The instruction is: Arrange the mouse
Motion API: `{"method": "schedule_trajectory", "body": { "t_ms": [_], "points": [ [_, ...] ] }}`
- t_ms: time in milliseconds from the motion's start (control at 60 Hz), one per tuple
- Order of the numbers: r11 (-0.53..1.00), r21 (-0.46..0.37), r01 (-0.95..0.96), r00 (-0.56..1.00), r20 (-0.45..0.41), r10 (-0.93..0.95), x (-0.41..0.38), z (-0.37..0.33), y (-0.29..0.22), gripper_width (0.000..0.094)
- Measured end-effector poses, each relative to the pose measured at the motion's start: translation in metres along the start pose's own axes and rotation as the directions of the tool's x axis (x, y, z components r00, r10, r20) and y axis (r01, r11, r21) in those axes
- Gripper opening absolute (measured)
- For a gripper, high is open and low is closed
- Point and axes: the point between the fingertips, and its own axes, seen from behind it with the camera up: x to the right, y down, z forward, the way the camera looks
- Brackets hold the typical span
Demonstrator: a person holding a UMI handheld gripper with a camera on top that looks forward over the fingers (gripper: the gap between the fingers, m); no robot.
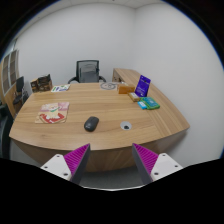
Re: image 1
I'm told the small tan box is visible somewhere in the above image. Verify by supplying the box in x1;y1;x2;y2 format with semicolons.
128;92;140;102

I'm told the white colourful paper sheet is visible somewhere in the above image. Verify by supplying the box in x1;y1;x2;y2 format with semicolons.
51;84;70;93

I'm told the orange brown box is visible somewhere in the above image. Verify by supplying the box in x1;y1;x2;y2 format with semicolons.
118;85;135;94

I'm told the green flat box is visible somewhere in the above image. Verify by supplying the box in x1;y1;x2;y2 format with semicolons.
140;97;160;110

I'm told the round patterned coaster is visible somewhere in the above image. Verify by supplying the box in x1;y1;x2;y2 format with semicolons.
100;82;117;90

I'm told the black computer mouse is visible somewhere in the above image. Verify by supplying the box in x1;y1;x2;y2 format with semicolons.
84;116;99;132

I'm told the black side chair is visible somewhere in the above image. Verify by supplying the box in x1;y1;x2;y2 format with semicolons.
13;76;29;105

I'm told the wooden bookshelf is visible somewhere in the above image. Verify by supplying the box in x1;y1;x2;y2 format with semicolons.
0;50;19;117

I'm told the wooden office desk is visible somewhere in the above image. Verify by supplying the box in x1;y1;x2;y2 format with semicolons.
8;67;191;173

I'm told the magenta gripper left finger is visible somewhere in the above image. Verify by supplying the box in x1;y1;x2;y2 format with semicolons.
42;144;90;184

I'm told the grey mesh office chair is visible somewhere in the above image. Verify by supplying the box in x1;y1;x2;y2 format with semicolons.
68;60;106;83

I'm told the small blue box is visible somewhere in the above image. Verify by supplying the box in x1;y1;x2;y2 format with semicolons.
138;101;147;109

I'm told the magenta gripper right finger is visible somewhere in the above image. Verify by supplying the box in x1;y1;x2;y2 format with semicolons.
132;143;182;185

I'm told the desk cable grommet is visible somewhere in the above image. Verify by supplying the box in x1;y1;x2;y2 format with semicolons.
120;121;132;130

